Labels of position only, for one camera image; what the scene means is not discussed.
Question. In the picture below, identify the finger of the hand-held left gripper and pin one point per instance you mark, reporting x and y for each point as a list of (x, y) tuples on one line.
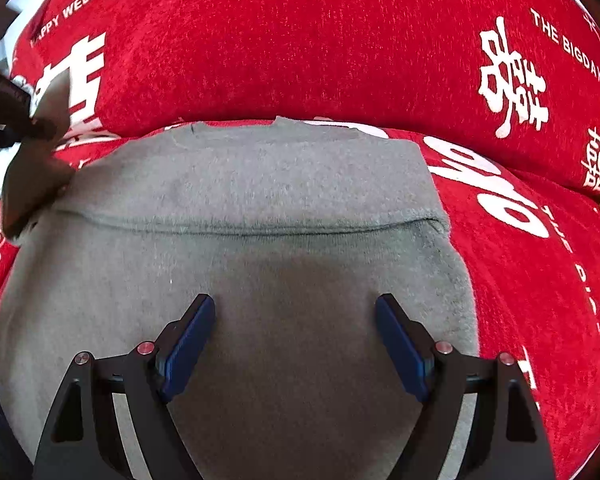
[(32, 130)]

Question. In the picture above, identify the grey knit garment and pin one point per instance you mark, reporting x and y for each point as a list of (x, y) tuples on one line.
[(280, 210)]

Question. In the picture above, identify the red printed blanket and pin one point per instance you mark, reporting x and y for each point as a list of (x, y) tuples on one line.
[(305, 35)]

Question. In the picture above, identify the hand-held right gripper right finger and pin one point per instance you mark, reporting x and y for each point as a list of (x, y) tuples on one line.
[(405, 347)]

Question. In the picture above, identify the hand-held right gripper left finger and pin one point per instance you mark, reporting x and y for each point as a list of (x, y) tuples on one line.
[(190, 345)]

